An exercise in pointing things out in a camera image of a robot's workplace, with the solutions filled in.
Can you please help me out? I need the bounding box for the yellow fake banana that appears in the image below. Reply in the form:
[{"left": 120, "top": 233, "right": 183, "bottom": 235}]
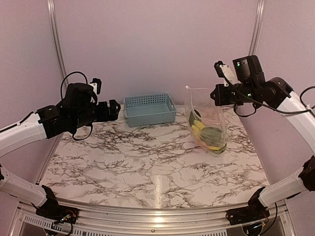
[{"left": 191, "top": 120, "right": 206, "bottom": 138}]

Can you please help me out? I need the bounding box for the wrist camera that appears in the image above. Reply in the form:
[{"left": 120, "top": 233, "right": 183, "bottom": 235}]
[
  {"left": 90, "top": 78, "right": 102, "bottom": 104},
  {"left": 214, "top": 60, "right": 237, "bottom": 87}
]

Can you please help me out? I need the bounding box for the front aluminium rail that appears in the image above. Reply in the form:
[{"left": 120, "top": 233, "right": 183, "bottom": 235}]
[{"left": 14, "top": 196, "right": 296, "bottom": 236}]

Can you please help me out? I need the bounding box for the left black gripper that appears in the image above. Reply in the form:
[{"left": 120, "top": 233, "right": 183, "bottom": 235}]
[{"left": 71, "top": 99, "right": 121, "bottom": 130}]

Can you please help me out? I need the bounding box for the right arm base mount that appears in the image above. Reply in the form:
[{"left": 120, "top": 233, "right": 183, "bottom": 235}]
[{"left": 225, "top": 187, "right": 270, "bottom": 225}]

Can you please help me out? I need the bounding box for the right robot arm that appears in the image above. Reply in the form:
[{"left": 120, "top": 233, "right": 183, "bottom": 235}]
[{"left": 210, "top": 55, "right": 315, "bottom": 220}]

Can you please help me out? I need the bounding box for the right aluminium frame post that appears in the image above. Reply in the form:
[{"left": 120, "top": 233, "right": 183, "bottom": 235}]
[{"left": 248, "top": 0, "right": 265, "bottom": 56}]

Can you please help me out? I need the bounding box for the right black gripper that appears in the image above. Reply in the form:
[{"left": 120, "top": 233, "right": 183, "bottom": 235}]
[{"left": 211, "top": 82, "right": 258, "bottom": 105}]

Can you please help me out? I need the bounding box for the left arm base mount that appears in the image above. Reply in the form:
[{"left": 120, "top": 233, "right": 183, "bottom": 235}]
[{"left": 33, "top": 185, "right": 79, "bottom": 224}]

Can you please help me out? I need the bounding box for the green fake cabbage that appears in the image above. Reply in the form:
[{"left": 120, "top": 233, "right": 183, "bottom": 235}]
[{"left": 200, "top": 127, "right": 223, "bottom": 146}]

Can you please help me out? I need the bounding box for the aluminium frame post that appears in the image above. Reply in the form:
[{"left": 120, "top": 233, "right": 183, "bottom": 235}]
[
  {"left": 47, "top": 0, "right": 67, "bottom": 79},
  {"left": 248, "top": 0, "right": 265, "bottom": 56}
]

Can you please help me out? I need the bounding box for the light blue plastic basket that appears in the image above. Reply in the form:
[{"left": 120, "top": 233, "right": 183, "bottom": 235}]
[{"left": 124, "top": 93, "right": 178, "bottom": 127}]

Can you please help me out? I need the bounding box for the clear zip top bag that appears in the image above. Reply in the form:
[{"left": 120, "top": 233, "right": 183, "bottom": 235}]
[{"left": 185, "top": 86, "right": 227, "bottom": 147}]

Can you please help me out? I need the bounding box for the green orange fake mango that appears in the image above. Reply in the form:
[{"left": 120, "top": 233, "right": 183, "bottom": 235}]
[{"left": 201, "top": 141, "right": 227, "bottom": 154}]

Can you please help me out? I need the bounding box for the left aluminium frame post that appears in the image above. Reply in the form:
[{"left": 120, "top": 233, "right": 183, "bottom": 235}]
[{"left": 47, "top": 0, "right": 67, "bottom": 79}]

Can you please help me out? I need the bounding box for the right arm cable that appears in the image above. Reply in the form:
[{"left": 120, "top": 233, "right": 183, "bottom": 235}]
[{"left": 222, "top": 76, "right": 315, "bottom": 117}]

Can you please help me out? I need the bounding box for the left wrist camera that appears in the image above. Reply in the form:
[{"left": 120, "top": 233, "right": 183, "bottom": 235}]
[{"left": 90, "top": 78, "right": 102, "bottom": 104}]

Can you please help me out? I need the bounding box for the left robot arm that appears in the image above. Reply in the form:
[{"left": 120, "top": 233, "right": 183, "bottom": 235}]
[{"left": 0, "top": 83, "right": 121, "bottom": 219}]

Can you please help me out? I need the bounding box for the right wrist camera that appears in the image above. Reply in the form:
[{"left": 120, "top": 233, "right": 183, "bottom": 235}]
[{"left": 214, "top": 60, "right": 237, "bottom": 87}]

